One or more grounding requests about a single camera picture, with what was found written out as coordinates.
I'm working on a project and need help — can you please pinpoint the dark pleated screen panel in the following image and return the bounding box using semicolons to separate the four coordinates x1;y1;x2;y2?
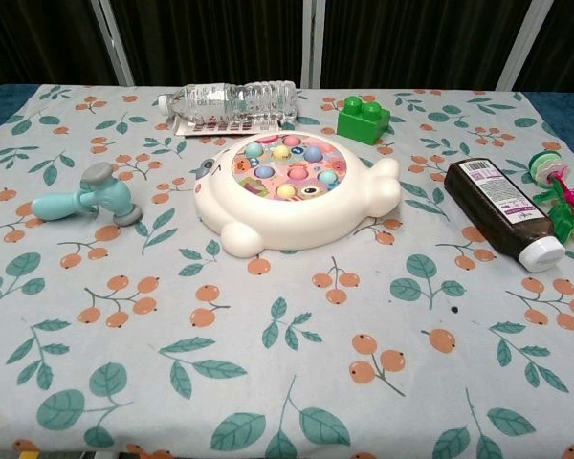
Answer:
318;0;533;92
0;0;121;96
105;0;312;90
510;0;574;96

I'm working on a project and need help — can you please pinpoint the teal and grey toy hammer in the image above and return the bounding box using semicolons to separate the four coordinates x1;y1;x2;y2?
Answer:
32;162;143;229

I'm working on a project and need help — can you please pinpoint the grey metal screen post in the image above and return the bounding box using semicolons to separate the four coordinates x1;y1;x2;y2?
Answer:
299;0;326;90
495;0;551;92
89;0;136;87

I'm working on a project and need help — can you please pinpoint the green toy building block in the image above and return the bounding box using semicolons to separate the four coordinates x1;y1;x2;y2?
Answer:
336;95;392;146

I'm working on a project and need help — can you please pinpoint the floral leaf and berry tablecloth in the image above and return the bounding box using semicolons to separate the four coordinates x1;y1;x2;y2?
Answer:
0;84;574;459

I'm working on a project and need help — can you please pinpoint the brown bottle with white cap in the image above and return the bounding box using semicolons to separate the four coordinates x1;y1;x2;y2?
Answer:
443;156;567;273

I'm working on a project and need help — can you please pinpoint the white whack-a-mole toy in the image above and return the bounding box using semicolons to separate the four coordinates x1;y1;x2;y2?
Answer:
192;133;402;258

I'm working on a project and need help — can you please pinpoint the white card with brown squares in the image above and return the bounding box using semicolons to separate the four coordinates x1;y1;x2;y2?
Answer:
174;117;283;140

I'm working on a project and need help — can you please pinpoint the clear plastic water bottle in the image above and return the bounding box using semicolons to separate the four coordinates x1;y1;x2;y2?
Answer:
158;80;298;126

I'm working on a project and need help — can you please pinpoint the colourful feather shuttlecock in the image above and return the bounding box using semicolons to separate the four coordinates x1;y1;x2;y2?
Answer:
527;150;574;245

